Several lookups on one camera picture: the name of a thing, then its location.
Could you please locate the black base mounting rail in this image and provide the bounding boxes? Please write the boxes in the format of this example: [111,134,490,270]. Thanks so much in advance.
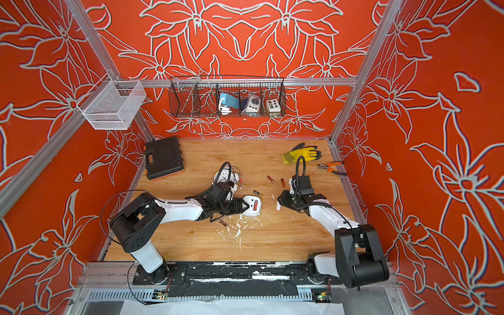
[128,261,341,303]

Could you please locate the white socket adapter in basket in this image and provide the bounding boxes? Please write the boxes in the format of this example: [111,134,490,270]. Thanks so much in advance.
[242,94,261,114]

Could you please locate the black wire wall basket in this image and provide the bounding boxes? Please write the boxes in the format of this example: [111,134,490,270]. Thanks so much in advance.
[169,75,287,118]

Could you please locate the black plastic tool case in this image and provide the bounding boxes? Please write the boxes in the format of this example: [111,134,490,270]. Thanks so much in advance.
[144,136,185,181]

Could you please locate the beige button box in basket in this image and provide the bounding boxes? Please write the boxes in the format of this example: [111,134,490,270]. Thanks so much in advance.
[265,98,282,116]

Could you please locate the yellow black work glove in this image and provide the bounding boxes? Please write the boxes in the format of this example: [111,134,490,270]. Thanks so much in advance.
[281,143,322,165]

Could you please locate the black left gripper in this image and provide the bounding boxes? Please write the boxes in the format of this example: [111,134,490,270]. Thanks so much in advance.
[214,198,251,215]

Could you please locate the white square alarm clock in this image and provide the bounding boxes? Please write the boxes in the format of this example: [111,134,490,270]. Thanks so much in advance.
[243,195,262,217]

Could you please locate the orange handled pliers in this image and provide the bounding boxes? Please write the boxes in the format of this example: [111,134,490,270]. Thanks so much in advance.
[318,161,347,177]

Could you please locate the white round twin-bell alarm clock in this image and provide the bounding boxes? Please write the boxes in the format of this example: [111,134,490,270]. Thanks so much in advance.
[213,168,240,186]

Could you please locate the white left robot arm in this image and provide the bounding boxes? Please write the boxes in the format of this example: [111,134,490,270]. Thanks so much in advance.
[110,161,262,280]

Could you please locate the clear plastic wall bin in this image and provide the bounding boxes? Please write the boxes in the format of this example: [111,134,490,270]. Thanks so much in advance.
[77,81,146,131]

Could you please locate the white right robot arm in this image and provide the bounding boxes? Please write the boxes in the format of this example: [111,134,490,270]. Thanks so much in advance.
[277,156,390,289]

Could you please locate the blue white item in basket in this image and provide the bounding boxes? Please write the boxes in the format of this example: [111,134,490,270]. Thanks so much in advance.
[218,93,240,116]

